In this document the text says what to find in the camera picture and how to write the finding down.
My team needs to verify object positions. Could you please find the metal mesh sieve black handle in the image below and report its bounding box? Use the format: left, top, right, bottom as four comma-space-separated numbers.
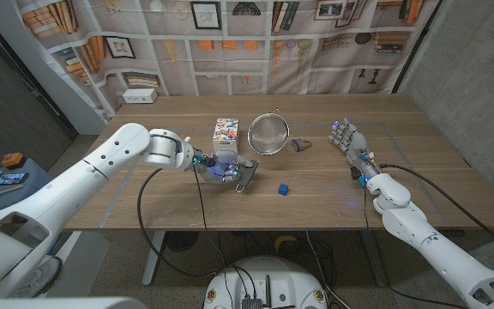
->
234, 109, 291, 193

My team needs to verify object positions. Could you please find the white power strip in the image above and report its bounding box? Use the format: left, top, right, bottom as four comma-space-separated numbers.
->
122, 88, 159, 105

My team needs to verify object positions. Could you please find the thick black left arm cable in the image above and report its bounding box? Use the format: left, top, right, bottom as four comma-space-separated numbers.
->
136, 167, 218, 278

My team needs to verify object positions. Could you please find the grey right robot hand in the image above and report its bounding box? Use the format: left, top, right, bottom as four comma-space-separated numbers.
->
328, 118, 379, 178

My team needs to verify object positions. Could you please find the grey sneaker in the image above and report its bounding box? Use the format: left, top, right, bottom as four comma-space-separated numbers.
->
19, 256, 63, 298

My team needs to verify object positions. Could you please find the grey floor cable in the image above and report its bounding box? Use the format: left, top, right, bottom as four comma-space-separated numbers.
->
304, 230, 353, 309

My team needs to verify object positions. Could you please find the white floor platform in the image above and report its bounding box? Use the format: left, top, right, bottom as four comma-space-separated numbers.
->
36, 230, 111, 300

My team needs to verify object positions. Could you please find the yellow curved object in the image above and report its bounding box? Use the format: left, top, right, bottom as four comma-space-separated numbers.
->
274, 234, 298, 253

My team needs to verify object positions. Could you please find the white table leg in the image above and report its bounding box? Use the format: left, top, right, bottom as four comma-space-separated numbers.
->
142, 230, 166, 288

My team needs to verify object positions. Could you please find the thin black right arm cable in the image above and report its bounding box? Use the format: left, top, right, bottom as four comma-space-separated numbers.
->
361, 186, 467, 309

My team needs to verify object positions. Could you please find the black backdrop stand pole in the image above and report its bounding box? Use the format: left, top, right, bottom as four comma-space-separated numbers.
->
391, 0, 443, 94

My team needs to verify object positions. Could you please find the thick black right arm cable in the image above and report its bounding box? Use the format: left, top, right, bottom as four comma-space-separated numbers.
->
377, 162, 494, 259

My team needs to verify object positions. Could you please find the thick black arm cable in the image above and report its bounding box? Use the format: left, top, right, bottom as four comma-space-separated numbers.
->
377, 162, 494, 259
136, 167, 218, 278

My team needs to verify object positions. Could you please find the black round base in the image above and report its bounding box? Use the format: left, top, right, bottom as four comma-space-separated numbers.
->
164, 231, 200, 253

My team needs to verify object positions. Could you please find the colourful printed white box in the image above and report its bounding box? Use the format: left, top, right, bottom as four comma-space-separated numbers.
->
211, 118, 240, 155

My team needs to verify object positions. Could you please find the white robot torso base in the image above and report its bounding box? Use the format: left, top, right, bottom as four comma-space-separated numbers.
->
202, 256, 328, 309

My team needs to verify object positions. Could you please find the black smartphone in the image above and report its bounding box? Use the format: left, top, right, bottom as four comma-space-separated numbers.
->
0, 172, 30, 185

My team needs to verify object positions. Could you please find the dark table leg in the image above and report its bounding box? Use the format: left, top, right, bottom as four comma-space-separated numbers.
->
360, 230, 389, 288

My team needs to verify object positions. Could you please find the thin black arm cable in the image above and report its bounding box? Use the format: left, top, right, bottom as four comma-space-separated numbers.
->
192, 168, 235, 309
361, 186, 467, 309

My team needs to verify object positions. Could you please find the black pedal with blue pads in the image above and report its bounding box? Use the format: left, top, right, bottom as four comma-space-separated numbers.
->
47, 233, 63, 257

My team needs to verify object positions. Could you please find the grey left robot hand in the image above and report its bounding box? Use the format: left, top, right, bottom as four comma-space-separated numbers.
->
195, 149, 256, 185

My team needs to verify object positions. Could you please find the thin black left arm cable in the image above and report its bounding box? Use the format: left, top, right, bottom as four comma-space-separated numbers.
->
192, 168, 235, 309

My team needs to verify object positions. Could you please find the orange and black object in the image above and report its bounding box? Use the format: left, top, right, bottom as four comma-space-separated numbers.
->
0, 152, 27, 170

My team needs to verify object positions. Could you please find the printed bookshelf backdrop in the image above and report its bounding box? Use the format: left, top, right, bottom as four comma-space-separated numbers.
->
15, 0, 443, 121

